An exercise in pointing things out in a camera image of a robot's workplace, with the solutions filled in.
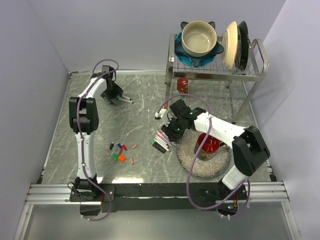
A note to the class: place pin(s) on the green and black highlighter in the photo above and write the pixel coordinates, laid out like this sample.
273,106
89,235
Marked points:
158,146

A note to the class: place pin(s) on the blue star-shaped bowl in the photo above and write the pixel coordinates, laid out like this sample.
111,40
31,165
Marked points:
194,61

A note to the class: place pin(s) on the salmon capped white marker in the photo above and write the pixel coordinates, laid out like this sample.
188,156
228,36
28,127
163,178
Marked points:
162,143

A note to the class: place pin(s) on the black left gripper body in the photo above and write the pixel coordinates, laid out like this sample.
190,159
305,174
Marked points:
112,93

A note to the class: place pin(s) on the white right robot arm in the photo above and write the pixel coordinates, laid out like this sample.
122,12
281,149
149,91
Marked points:
247,143

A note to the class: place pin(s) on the small red cup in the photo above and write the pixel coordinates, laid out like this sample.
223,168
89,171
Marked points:
182,85

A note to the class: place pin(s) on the pink pen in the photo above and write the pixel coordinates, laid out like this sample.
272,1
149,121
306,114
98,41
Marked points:
165,139

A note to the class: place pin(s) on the green capped white marker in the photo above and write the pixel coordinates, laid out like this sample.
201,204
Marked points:
125,100

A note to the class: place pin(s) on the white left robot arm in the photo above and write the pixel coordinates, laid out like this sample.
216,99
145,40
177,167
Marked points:
84,122

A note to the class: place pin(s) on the green highlighter cap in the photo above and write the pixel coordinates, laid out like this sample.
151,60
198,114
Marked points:
115,156

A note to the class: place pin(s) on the speckled grey plate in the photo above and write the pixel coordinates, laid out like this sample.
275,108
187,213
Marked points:
209,169

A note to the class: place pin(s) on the cream plate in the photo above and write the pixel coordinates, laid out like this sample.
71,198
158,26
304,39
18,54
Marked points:
230,45

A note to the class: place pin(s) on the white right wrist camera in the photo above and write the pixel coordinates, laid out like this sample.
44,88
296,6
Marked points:
162,115

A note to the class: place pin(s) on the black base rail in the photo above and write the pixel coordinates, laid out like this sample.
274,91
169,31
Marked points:
151,196

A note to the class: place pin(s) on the black plate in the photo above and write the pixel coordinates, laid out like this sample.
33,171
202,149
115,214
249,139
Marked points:
242,53

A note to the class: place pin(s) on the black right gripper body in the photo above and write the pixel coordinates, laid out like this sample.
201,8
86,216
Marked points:
174,128

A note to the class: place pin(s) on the black and red mug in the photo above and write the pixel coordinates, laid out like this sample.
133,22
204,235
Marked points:
210,146

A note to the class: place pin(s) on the steel dish rack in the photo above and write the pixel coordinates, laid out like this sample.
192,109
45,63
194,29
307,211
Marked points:
250,78

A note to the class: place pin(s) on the beige ceramic bowl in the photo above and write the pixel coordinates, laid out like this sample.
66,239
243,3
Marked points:
198,38

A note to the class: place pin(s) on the orange highlighter cap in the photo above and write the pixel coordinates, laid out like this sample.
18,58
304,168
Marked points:
121,158

